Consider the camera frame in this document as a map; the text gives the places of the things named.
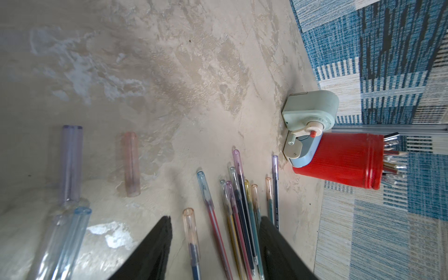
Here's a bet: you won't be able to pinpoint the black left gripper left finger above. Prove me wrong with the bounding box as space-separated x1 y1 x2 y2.
110 216 173 280

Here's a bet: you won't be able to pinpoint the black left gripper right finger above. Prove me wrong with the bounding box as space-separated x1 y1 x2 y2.
259 217 318 280

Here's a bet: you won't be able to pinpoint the red pencil with blue cap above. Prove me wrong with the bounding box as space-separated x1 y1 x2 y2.
197 171 233 280

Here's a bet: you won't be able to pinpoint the clear blue pencil cap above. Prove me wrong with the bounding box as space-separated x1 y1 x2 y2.
53 206 92 280

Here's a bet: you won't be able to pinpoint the clear pink pencil cap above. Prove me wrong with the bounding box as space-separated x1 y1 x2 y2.
122 132 141 197

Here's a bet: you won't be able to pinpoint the clear grey pencil cap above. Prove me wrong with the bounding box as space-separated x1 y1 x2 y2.
27 212 69 280

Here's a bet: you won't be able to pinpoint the clear purple pencil cap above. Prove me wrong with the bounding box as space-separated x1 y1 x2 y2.
60 125 84 205

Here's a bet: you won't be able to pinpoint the bundle of capped pencils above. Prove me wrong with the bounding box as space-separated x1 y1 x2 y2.
229 149 265 280

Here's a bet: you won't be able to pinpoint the pencils in red cup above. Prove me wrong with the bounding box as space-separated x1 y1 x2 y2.
381 133 407 186

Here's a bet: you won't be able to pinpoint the red pencil cup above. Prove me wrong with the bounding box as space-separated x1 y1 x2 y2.
293 133 385 190

